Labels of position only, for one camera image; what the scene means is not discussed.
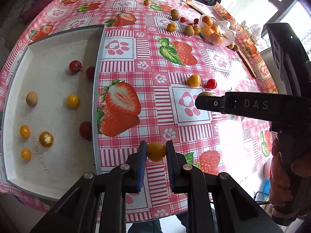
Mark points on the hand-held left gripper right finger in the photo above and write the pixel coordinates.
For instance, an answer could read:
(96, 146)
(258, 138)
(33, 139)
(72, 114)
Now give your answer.
(170, 170)

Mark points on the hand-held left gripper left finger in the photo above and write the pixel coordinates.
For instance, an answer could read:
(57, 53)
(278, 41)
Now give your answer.
(143, 170)

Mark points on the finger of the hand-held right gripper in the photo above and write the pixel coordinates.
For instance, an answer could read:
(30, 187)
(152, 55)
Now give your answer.
(243, 105)

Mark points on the grey tray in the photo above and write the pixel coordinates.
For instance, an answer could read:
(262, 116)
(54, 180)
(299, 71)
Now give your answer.
(48, 174)

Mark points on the yellow brown cherry tomato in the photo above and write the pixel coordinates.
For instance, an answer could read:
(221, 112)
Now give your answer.
(46, 138)

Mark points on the person's right hand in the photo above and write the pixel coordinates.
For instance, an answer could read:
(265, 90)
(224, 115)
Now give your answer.
(279, 179)

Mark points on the clear plastic bag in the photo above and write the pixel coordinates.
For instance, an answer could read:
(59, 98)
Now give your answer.
(254, 30)

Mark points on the person's blue trousers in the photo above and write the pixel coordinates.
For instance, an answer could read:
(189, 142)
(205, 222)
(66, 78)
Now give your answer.
(143, 227)

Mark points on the clear glass bowl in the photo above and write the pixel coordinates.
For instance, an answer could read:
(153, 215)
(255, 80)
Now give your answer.
(227, 35)

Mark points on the large mandarin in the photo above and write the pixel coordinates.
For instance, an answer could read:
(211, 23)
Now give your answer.
(206, 30)
(206, 20)
(218, 38)

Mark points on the small mandarin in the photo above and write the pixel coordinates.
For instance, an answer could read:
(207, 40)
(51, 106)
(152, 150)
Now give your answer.
(215, 28)

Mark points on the pink checkered strawberry tablecloth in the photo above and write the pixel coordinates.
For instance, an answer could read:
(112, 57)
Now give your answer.
(150, 82)

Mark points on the dark brown cherry tomato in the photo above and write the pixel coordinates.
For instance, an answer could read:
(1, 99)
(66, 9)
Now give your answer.
(175, 17)

